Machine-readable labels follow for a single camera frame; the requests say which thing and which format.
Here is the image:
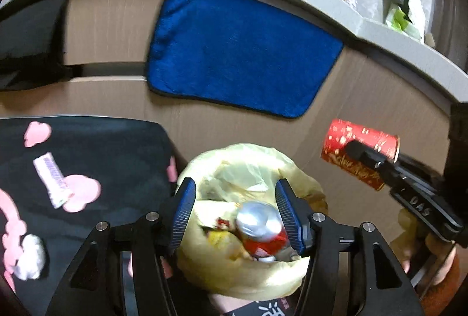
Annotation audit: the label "pink and white wrapper strip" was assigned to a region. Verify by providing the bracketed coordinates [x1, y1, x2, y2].
[33, 151, 74, 209]

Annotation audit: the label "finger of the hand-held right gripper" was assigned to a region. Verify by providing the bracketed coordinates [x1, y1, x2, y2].
[345, 140, 465, 241]

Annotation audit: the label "black cloth with pink print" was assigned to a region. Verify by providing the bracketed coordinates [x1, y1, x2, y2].
[0, 117, 180, 316]

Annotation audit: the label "black printed packet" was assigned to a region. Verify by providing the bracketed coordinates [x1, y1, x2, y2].
[219, 296, 297, 316]

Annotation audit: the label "yellow snack wrapper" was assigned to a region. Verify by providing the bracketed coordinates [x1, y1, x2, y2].
[207, 228, 249, 262]

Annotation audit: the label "blue towel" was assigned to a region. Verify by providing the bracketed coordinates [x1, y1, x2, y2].
[145, 0, 344, 119]

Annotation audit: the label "green and white plastic bags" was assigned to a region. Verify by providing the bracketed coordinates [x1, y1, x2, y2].
[384, 0, 426, 42]

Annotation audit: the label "person's right forearm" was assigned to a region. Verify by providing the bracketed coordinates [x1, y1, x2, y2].
[417, 243, 468, 316]

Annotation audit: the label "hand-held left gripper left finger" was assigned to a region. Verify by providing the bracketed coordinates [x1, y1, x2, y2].
[44, 177, 198, 316]

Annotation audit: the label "black hanging cloth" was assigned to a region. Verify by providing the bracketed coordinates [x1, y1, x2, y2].
[0, 0, 83, 92]

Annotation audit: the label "yellow plastic bin bag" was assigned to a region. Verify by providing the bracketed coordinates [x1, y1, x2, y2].
[175, 142, 330, 302]

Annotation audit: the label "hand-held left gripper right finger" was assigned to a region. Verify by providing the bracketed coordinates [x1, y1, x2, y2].
[274, 179, 426, 316]

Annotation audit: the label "white crumpled tissue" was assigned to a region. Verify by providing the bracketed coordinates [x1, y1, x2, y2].
[15, 234, 47, 280]

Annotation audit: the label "red can with gold print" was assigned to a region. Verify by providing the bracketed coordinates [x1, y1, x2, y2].
[321, 119, 401, 191]

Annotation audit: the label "silver and red can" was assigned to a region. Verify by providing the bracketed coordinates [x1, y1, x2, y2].
[236, 201, 293, 262]

